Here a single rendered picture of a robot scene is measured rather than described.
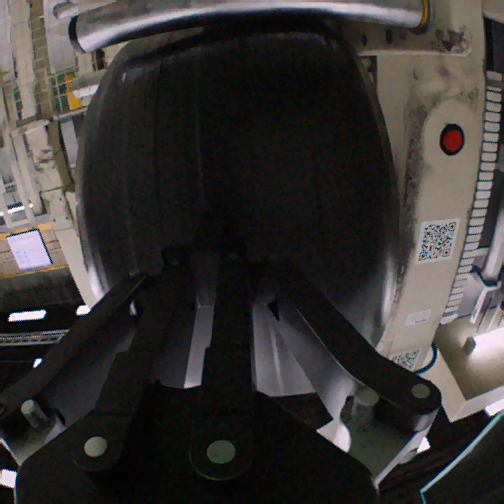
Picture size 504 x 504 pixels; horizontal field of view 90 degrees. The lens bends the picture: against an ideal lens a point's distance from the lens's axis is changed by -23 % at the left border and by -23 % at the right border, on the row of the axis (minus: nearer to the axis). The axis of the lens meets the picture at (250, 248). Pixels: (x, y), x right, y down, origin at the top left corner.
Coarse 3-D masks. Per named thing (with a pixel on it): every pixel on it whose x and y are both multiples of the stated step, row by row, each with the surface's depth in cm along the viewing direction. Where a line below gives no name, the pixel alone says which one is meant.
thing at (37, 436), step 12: (24, 408) 7; (36, 408) 7; (48, 408) 8; (36, 420) 7; (48, 420) 7; (24, 432) 7; (36, 432) 7; (48, 432) 7; (60, 432) 7; (12, 444) 6; (24, 444) 6; (36, 444) 6; (24, 456) 6
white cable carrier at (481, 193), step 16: (496, 96) 33; (496, 128) 36; (496, 144) 37; (480, 160) 42; (480, 176) 40; (480, 192) 41; (480, 208) 43; (464, 240) 51; (464, 256) 48; (464, 272) 50; (464, 288) 52; (448, 304) 53; (448, 320) 56
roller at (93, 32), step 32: (128, 0) 21; (160, 0) 21; (192, 0) 21; (224, 0) 21; (256, 0) 22; (288, 0) 22; (320, 0) 22; (352, 0) 22; (384, 0) 21; (416, 0) 21; (96, 32) 22; (128, 32) 23; (160, 32) 24
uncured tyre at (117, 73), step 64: (128, 64) 24; (192, 64) 23; (256, 64) 22; (320, 64) 22; (128, 128) 22; (192, 128) 22; (256, 128) 21; (320, 128) 21; (384, 128) 24; (128, 192) 22; (192, 192) 22; (256, 192) 21; (320, 192) 21; (384, 192) 23; (128, 256) 23; (256, 256) 22; (320, 256) 22; (384, 256) 24; (256, 320) 24; (384, 320) 29; (192, 384) 30
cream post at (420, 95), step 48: (480, 0) 25; (480, 48) 29; (384, 96) 42; (432, 96) 33; (480, 96) 33; (432, 144) 37; (480, 144) 36; (432, 192) 40; (432, 288) 49; (384, 336) 55; (432, 336) 56; (336, 432) 97
